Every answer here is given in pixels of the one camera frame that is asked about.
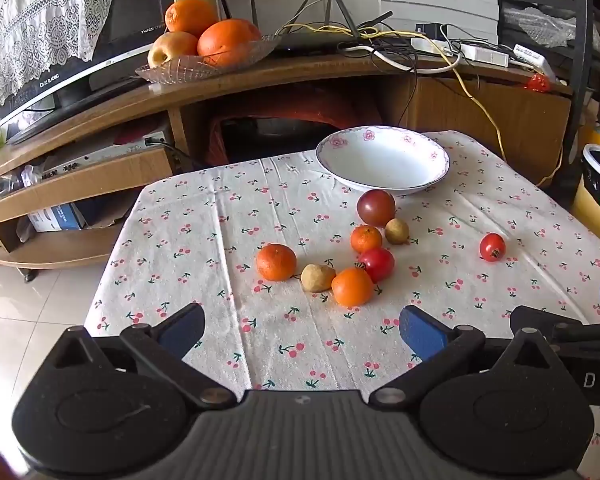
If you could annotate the small brown fruit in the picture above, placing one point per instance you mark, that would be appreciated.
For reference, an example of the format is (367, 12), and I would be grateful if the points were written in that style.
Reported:
(317, 278)
(396, 230)

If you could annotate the glass fruit dish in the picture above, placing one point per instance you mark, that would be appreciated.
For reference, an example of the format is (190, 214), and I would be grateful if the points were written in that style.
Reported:
(180, 71)

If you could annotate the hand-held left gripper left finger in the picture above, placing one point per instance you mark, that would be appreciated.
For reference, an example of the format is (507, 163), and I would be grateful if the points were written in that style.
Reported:
(182, 329)

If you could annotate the black metal shelf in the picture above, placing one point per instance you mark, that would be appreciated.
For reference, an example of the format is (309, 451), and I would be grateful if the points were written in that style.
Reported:
(582, 35)

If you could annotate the orange mandarin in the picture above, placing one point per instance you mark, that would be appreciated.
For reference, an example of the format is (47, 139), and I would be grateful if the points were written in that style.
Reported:
(276, 262)
(352, 287)
(366, 239)

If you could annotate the bubble wrap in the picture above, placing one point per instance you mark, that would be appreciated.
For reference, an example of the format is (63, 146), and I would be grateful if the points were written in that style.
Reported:
(540, 25)

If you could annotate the red cloth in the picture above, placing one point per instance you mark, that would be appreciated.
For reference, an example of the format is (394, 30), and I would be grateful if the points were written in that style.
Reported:
(290, 105)

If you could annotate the yellow red apple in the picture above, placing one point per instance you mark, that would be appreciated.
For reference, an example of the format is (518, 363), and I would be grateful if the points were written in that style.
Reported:
(172, 49)

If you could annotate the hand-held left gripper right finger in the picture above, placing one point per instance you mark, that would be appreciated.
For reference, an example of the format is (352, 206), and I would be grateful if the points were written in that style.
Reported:
(422, 331)

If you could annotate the wooden television cabinet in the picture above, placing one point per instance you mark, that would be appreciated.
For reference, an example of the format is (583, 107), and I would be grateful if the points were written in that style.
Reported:
(440, 105)

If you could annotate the large orange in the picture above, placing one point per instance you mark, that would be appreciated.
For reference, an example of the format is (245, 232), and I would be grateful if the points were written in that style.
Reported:
(190, 15)
(227, 42)

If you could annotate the white power strip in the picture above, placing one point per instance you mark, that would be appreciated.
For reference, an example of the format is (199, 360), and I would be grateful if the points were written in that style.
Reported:
(480, 55)

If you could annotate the white lace cloth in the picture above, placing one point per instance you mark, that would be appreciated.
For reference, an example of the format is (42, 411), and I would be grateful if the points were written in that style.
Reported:
(40, 20)

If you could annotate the black router with antennas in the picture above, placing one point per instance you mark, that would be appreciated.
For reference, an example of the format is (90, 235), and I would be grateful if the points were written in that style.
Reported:
(305, 43)

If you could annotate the cherry print tablecloth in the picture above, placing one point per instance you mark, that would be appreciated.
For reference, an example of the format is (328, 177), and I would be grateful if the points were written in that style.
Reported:
(230, 240)

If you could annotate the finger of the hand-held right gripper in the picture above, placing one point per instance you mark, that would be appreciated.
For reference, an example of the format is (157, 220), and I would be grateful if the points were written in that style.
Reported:
(530, 316)

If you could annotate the red ornament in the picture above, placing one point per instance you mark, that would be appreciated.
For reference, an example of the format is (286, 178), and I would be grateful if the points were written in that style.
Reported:
(537, 83)

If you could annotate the black television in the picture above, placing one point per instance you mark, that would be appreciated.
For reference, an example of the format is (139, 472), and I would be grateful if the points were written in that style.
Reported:
(135, 5)

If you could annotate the dark red plum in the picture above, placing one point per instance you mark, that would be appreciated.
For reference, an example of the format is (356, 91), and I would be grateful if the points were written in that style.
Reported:
(376, 206)

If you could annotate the white device box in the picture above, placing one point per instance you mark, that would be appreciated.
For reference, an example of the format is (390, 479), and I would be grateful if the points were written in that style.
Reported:
(532, 56)

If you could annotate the black power adapter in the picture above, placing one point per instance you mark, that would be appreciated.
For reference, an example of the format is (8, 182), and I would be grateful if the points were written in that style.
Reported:
(430, 30)

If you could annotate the blue white carton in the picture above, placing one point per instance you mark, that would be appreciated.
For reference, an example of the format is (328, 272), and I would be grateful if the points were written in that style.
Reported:
(55, 217)

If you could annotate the silver media player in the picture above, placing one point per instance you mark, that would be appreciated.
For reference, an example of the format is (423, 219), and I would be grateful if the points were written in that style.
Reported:
(105, 156)

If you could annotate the white floral rim bowl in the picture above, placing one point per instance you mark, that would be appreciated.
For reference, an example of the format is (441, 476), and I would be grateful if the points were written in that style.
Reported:
(380, 160)

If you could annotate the red tomato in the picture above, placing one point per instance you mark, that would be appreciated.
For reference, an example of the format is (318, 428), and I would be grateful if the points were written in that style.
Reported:
(378, 264)
(492, 246)

